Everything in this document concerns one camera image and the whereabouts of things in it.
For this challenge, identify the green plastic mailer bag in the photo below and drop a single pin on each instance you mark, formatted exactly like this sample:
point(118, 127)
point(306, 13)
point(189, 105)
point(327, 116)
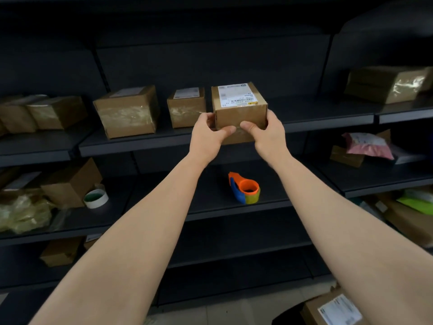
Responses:
point(417, 203)

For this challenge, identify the grey plastic mailer bag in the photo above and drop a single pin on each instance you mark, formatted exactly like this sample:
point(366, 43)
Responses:
point(404, 155)

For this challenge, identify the brown cardboard box with label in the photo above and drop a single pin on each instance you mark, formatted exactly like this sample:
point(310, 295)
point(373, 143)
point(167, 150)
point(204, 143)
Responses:
point(406, 219)

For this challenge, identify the white tape roll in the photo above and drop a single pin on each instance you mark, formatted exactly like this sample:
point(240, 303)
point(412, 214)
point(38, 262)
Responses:
point(96, 198)

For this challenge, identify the large taped cardboard box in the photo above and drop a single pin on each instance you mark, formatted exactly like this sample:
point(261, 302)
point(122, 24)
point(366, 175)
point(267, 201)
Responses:
point(385, 84)

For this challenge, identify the crumpled clear plastic wrap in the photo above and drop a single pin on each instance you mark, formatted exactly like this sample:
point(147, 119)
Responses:
point(23, 213)

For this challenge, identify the person's left forearm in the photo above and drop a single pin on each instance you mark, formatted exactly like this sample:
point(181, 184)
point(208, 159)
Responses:
point(125, 253)

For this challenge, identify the dark metal shelving unit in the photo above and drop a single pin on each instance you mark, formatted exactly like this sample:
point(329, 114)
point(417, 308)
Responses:
point(216, 57)

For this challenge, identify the plain brown cardboard box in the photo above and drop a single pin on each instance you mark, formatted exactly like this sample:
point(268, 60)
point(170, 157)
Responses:
point(69, 184)

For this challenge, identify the low brown cardboard box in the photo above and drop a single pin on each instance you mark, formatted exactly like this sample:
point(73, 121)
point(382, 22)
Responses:
point(61, 252)

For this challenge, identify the small labelled cardboard box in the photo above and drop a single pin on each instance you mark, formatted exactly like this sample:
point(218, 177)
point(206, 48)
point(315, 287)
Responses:
point(238, 109)

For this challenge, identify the person's right thumb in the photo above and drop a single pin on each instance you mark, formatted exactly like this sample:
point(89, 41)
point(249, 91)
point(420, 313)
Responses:
point(249, 129)

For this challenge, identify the orange and blue tape dispenser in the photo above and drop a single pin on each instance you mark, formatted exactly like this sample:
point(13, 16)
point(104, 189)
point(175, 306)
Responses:
point(245, 190)

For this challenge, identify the person's right hand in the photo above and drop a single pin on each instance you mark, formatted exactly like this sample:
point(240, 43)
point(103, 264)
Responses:
point(270, 138)

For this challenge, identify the person's right forearm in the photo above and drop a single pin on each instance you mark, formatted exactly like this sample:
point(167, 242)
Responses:
point(358, 247)

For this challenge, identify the person's left thumb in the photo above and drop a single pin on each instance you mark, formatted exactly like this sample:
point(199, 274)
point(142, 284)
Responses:
point(223, 132)

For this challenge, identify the open labelled cardboard box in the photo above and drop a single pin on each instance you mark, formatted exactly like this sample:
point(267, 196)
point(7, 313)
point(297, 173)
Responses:
point(333, 309)

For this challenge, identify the person's left hand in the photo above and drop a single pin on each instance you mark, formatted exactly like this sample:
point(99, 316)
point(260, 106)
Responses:
point(204, 140)

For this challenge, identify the flat taped cardboard box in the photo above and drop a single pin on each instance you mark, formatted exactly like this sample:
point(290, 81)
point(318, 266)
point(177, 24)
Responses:
point(59, 111)
point(17, 115)

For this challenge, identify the medium taped cardboard box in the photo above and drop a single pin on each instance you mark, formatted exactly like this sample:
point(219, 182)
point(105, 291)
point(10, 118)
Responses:
point(128, 113)

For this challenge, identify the small taped cardboard box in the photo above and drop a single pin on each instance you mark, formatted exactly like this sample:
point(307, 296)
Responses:
point(186, 109)

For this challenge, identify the pink plastic mailer bag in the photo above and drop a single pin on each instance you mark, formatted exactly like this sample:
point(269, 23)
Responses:
point(367, 145)

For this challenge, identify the small brown cardboard box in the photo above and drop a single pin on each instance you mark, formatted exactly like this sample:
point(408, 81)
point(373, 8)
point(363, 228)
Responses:
point(346, 157)

